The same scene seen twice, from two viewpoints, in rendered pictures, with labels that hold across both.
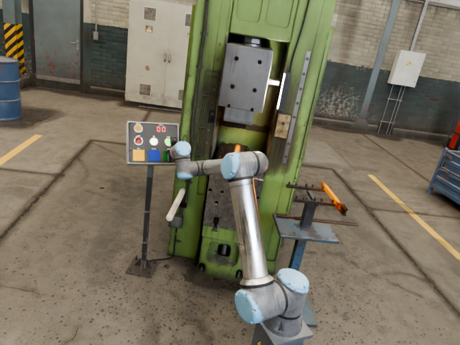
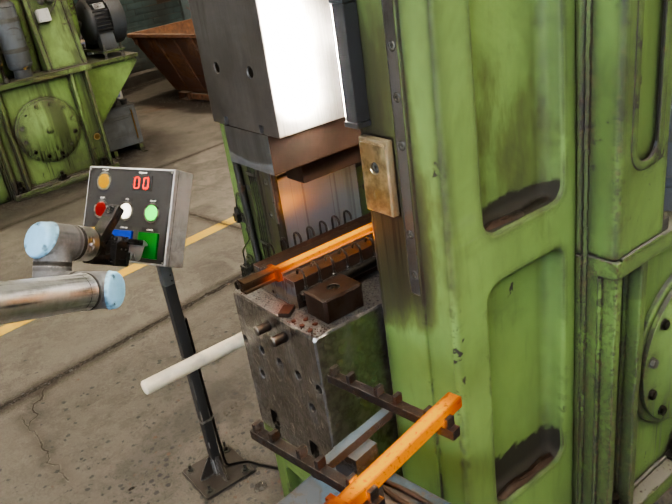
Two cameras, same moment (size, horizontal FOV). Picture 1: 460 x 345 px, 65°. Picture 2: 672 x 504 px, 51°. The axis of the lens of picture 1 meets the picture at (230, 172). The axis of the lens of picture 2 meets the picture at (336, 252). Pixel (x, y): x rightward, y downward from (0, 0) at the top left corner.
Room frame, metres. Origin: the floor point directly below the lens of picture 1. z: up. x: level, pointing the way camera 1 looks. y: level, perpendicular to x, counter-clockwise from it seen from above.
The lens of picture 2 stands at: (1.62, -1.41, 1.78)
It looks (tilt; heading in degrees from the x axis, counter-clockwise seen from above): 25 degrees down; 54
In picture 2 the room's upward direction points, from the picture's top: 9 degrees counter-clockwise
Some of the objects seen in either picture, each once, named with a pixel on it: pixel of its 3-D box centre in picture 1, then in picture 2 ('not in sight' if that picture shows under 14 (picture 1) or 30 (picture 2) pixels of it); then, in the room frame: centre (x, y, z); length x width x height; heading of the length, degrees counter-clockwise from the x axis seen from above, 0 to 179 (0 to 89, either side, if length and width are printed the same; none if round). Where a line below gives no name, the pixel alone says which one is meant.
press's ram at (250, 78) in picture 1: (252, 76); (313, 24); (2.64, -0.05, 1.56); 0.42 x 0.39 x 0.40; 179
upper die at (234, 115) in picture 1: (240, 109); (318, 125); (2.64, 0.00, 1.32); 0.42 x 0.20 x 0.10; 179
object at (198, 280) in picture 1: (211, 276); not in sight; (2.38, 0.00, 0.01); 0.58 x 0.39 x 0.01; 89
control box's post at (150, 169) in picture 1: (147, 208); (186, 351); (2.36, 0.56, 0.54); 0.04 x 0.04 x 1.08; 89
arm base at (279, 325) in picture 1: (284, 313); not in sight; (1.38, -0.37, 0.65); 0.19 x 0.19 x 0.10
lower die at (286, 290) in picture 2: (233, 155); (337, 253); (2.64, 0.00, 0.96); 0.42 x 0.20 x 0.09; 179
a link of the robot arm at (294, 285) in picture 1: (289, 291); not in sight; (1.37, -0.36, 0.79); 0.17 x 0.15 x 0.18; 126
